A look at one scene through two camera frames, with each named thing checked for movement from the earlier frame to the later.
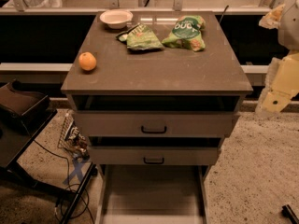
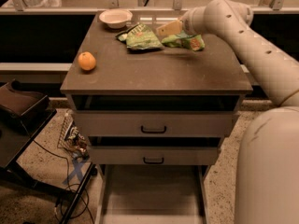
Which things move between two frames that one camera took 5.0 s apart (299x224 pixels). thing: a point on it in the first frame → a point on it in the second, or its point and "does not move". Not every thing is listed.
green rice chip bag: x=187 y=33 does not move
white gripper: x=290 y=28 → x=186 y=24
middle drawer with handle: x=150 y=155 does not move
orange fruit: x=87 y=61 does not move
